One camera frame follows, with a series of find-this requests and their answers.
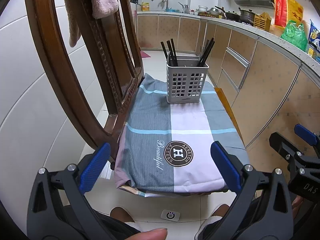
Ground kitchen cabinets with counter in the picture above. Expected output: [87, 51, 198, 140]
[136, 11, 320, 155]

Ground black pot with lid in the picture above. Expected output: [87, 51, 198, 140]
[239, 7, 257, 24]

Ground set of dark chopsticks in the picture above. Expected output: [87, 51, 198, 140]
[161, 38, 216, 67]

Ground carved wooden chair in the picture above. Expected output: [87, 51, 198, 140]
[24, 0, 145, 150]

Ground red yellow shopping bag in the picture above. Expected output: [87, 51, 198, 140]
[273, 0, 304, 29]

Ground pink towel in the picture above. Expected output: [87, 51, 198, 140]
[59, 0, 119, 48]

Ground person's right leg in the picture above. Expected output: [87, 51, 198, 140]
[211, 203, 231, 218]

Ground person's leg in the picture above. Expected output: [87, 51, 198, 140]
[211, 203, 231, 218]
[110, 206, 137, 230]

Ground plaid printed cloth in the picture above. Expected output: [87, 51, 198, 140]
[114, 73, 250, 198]

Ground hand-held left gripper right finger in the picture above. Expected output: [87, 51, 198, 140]
[210, 141, 294, 240]

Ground wooden utensil box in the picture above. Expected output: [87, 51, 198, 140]
[254, 12, 272, 32]

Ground person's left hand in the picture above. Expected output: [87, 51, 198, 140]
[125, 227, 168, 240]

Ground green plastic bag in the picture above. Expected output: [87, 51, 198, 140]
[280, 20, 308, 52]

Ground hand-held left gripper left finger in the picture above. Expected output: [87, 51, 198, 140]
[26, 142, 111, 240]

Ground grey slotted utensil holder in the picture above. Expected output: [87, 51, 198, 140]
[166, 57, 210, 105]

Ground low wooden table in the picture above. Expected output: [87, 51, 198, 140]
[114, 87, 248, 198]

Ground black wok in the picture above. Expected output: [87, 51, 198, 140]
[215, 6, 242, 22]

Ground person's left leg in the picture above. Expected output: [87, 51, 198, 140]
[110, 206, 137, 230]

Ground blue snack bag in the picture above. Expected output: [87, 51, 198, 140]
[307, 19, 320, 48]

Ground white floor device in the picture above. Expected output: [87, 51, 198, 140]
[160, 209, 181, 222]

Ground person's right hand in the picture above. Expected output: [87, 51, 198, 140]
[291, 195, 305, 210]

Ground white slipper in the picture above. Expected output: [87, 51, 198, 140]
[124, 220, 143, 233]
[200, 214, 225, 233]

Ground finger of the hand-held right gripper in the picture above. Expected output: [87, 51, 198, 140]
[269, 131, 320, 176]
[294, 123, 320, 147]

